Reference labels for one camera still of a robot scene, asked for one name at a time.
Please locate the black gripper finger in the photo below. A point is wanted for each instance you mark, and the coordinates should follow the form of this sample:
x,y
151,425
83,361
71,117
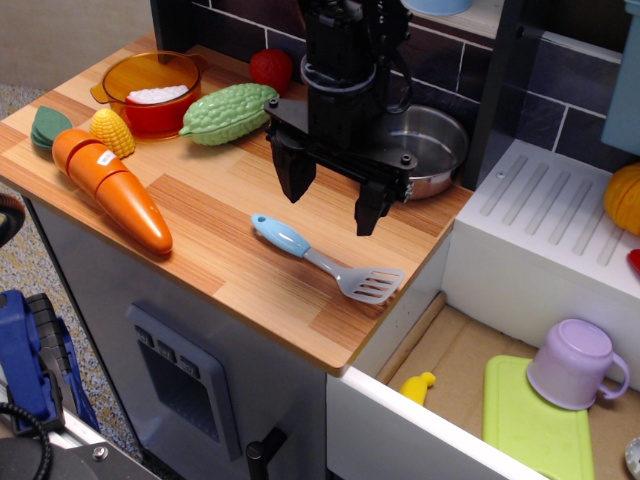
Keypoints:
x,y
374,202
295,169

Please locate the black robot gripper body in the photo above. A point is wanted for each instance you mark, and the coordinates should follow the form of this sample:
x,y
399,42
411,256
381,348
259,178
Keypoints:
x,y
342,123

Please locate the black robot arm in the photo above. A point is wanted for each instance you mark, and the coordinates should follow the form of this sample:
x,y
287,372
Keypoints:
x,y
351,47

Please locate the silver metal pan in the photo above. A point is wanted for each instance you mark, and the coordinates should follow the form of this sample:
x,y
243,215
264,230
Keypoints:
x,y
437,140

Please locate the blue grey toy spatula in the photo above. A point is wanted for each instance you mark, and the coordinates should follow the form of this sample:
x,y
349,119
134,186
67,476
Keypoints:
x,y
373,285

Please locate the green toy bitter gourd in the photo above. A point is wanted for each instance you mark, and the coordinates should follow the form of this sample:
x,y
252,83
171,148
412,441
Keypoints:
x,y
227,114

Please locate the red toy strawberry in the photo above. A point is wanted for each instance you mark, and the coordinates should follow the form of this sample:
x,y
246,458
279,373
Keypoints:
x,y
272,67

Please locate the light blue bowl on shelf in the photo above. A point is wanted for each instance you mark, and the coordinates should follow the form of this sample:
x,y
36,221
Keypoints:
x,y
438,7

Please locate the orange transparent pot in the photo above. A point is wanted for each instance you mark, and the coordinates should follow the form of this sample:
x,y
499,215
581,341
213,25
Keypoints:
x,y
151,70

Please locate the red white toy food slice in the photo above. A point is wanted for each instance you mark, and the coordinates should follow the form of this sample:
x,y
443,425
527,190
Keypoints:
x,y
151,96

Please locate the white drainer board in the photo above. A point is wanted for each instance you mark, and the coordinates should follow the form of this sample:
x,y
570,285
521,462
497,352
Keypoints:
x,y
552,206

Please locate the yellow toy piece in sink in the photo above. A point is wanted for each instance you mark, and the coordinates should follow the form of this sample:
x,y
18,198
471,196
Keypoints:
x,y
416,388

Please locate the yellow toy corn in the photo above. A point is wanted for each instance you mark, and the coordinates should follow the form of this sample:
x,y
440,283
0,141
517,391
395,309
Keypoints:
x,y
108,127

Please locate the orange toy carrot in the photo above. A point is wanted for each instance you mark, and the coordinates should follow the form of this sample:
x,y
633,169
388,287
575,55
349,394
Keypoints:
x,y
102,175

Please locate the orange toy pumpkin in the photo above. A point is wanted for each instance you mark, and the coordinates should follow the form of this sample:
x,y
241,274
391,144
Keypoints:
x,y
621,198

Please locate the green carrot leaves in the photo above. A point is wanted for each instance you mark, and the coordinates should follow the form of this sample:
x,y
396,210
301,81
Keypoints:
x,y
47,125

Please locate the grey toy oven door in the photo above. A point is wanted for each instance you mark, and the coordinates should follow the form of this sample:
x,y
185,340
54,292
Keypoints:
x,y
190,400

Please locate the teal box at right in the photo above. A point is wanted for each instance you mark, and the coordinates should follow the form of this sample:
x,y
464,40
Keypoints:
x,y
621,129

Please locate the purple plastic cup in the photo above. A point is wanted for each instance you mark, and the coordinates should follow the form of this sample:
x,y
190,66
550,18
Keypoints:
x,y
576,364

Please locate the red toy piece right edge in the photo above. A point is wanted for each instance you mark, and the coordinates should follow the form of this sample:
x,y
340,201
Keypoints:
x,y
633,257

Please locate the lime green cutting board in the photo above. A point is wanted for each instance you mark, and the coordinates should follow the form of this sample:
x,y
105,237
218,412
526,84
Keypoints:
x,y
516,420

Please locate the blue clamp tool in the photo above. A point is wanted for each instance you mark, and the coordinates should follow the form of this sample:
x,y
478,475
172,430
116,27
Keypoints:
x,y
39,361

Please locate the black oven door handle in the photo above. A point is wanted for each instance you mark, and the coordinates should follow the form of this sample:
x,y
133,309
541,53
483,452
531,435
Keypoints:
x,y
258,454

